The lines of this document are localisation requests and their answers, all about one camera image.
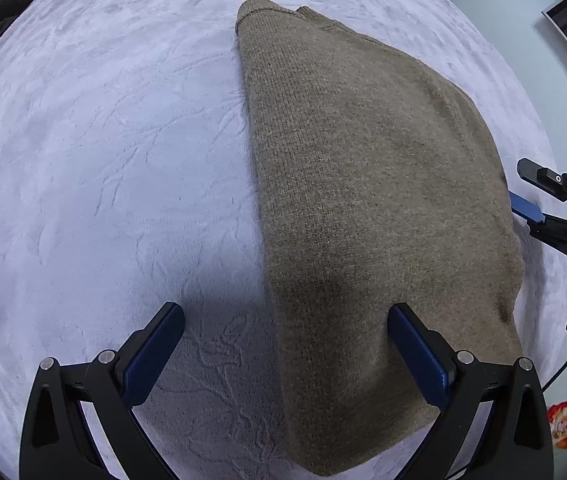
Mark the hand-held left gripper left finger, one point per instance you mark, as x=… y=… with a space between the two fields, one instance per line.
x=156 y=355

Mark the olive brown knit sweater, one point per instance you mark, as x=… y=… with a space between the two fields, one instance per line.
x=363 y=185

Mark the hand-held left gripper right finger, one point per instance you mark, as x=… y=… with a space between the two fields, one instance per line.
x=418 y=355

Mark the lavender plush bed blanket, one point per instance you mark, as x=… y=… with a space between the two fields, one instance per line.
x=103 y=160

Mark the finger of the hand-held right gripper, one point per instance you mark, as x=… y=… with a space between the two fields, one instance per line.
x=528 y=208
x=538 y=176

